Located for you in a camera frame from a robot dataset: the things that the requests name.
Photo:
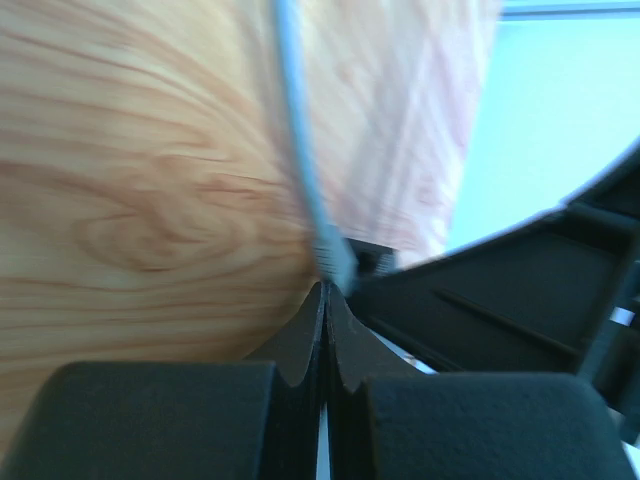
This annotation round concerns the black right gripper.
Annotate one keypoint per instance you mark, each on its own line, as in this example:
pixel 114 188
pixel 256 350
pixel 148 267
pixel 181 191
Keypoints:
pixel 558 295

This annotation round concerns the black network switch box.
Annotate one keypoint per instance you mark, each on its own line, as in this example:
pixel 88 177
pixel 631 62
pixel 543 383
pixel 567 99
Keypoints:
pixel 373 260

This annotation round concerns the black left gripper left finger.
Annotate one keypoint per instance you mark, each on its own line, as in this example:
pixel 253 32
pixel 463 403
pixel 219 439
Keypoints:
pixel 253 419

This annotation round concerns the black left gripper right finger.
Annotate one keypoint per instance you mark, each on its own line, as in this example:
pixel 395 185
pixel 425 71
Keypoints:
pixel 388 420

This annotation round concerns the right aluminium frame post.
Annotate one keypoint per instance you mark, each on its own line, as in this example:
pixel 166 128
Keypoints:
pixel 525 10

